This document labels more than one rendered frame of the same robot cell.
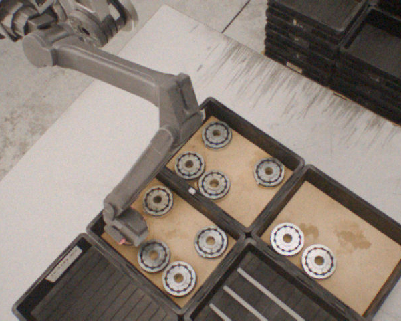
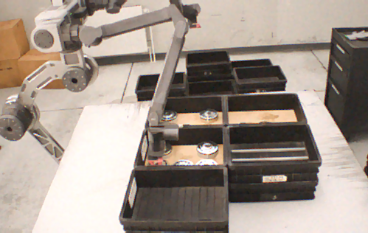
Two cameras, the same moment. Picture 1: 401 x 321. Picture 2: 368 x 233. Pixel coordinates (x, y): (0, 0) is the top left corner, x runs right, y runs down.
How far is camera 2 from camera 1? 1.24 m
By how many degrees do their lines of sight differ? 42
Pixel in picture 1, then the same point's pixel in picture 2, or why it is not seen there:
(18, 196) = (58, 213)
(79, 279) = (146, 204)
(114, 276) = (167, 192)
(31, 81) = not seen: outside the picture
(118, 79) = (143, 19)
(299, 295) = (269, 144)
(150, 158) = (172, 54)
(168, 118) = (178, 18)
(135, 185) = (167, 83)
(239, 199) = not seen: hidden behind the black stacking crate
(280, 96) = not seen: hidden behind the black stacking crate
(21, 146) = not seen: outside the picture
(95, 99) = (74, 152)
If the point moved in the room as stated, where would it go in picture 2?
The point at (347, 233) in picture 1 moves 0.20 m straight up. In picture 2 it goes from (265, 117) to (266, 84)
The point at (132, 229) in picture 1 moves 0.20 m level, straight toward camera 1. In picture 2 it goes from (171, 126) to (219, 130)
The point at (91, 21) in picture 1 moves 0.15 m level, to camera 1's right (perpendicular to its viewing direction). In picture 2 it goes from (79, 68) to (102, 58)
